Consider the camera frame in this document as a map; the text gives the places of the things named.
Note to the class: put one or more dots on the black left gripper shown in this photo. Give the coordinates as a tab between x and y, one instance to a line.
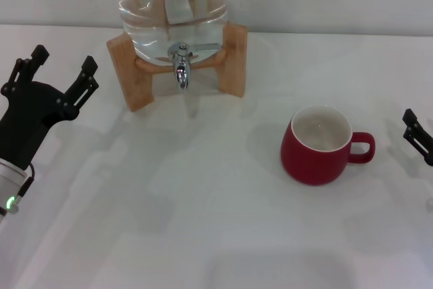
27	116

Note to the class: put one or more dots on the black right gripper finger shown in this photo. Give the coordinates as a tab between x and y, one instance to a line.
417	135

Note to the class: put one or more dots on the red ceramic cup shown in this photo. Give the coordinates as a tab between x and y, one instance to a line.
311	167

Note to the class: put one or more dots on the chrome faucet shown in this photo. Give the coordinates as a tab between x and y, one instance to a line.
182	72

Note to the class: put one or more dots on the wooden dispenser stand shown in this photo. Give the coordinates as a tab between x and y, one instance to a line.
137	82

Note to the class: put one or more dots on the glass water dispenser jar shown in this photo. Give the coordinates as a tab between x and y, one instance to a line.
152	15

